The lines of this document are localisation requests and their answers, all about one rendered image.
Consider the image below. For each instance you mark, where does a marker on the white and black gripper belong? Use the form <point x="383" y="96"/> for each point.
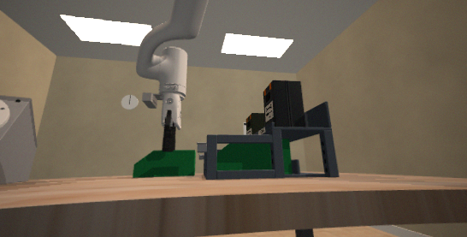
<point x="171" y="111"/>

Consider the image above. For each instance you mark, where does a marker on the dark olive tool case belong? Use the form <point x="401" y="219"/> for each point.
<point x="254" y="123"/>

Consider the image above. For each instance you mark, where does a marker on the black tool case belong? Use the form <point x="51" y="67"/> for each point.
<point x="283" y="104"/>

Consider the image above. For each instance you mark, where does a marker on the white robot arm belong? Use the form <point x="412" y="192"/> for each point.
<point x="170" y="68"/>

